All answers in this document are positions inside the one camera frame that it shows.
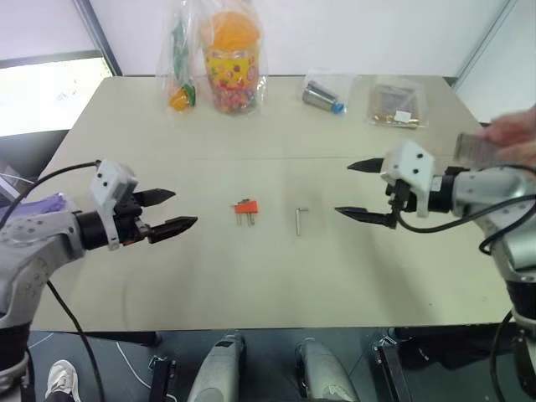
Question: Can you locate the clear bag of brass parts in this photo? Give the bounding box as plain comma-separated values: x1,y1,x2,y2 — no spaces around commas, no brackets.
350,75,431,131

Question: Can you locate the clear bag around cylinder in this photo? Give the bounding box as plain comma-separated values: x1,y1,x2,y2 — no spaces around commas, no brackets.
300,69,358,119

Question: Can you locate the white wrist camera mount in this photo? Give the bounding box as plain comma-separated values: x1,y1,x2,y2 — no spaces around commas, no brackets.
90,158,140,251
379,140,437,219

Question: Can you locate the dark window frame post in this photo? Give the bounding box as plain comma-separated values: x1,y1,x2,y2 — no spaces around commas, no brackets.
72,0,123,79

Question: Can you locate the grey wall frame post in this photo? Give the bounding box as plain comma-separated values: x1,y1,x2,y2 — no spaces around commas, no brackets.
451,0,517,81

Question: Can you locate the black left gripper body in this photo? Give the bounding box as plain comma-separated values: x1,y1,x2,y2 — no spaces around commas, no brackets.
112,190,152,249

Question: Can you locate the white sneaker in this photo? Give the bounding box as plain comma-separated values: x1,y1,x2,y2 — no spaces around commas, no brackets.
44,359,82,402

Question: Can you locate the candy jar in plastic bag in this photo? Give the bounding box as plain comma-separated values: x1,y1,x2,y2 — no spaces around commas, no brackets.
195,0,270,117

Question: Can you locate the silver hex key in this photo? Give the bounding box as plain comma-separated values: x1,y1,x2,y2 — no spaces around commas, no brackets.
293,205,310,237

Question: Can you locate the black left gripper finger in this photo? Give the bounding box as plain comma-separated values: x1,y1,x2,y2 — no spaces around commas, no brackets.
136,188,178,208
148,216,199,245

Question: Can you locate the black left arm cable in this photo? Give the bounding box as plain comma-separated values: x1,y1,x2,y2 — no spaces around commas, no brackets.
0,161,106,402

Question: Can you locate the clear bag with toys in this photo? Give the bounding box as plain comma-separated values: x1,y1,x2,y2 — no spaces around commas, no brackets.
156,0,201,116

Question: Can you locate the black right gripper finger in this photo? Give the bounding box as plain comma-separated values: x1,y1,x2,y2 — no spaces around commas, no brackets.
333,205,397,229
346,157,386,174

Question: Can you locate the grey rounded shape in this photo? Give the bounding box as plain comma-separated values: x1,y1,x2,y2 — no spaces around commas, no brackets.
186,332,247,402
294,337,360,402

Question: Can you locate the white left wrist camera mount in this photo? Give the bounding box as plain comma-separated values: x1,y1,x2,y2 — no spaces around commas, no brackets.
90,158,140,251

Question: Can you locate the purple cloth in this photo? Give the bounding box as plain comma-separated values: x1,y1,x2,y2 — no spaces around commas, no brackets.
0,192,70,228

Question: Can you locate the colourful cup with orange lid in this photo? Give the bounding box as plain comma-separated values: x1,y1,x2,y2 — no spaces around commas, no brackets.
200,10,264,116

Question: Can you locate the black table leg bracket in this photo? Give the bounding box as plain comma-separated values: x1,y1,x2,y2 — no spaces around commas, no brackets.
371,338,415,402
147,355,178,402

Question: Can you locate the grey ribbed object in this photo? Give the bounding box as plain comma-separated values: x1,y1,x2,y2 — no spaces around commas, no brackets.
454,132,506,162

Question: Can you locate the orange and green toy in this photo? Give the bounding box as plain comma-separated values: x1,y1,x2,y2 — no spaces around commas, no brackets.
167,82,198,112

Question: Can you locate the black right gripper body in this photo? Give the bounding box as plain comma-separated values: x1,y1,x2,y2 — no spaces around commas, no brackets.
384,178,416,229

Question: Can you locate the person's bare hand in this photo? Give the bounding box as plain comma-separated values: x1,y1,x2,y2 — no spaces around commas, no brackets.
480,102,536,168

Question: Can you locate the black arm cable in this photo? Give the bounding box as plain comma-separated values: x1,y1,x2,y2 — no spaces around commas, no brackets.
0,161,106,402
393,165,536,257

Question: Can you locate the small orange plug part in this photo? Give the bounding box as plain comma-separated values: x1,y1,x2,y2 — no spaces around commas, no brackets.
240,198,257,228

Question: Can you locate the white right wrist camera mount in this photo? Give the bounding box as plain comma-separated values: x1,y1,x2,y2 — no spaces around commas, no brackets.
379,140,437,219

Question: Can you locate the metal cylinder with blue cap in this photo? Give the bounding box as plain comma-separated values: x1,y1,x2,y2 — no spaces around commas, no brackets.
301,81,347,115

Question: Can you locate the white floor cable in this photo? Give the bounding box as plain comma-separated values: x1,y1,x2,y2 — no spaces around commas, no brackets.
114,341,152,389

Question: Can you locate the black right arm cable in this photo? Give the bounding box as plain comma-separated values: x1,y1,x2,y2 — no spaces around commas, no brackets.
393,165,536,257

